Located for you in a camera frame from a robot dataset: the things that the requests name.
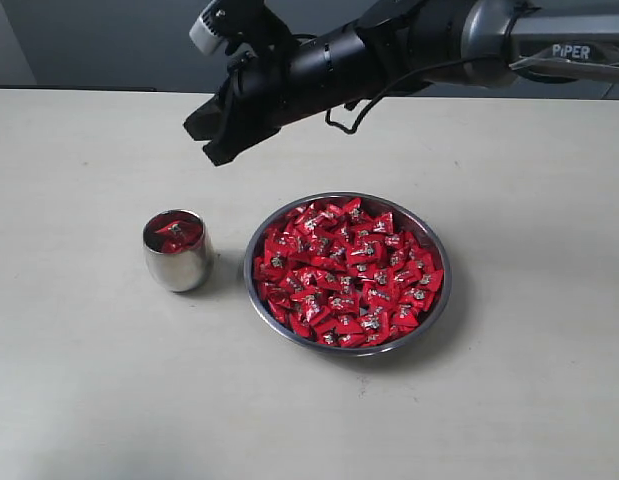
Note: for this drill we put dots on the stainless steel bowl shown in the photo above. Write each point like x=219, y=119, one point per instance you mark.
x=347, y=273

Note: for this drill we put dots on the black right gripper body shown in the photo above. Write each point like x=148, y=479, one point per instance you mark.
x=322, y=73

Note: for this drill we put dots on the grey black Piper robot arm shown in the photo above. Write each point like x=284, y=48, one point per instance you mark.
x=474, y=43

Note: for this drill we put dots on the stainless steel cup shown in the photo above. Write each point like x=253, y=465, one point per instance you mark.
x=184, y=271

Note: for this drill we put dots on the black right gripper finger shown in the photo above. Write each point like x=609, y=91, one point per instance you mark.
x=225, y=147
x=207, y=122

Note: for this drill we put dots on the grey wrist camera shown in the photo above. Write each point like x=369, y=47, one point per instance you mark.
x=237, y=23

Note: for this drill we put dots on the red candy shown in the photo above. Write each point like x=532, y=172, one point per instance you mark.
x=178, y=236

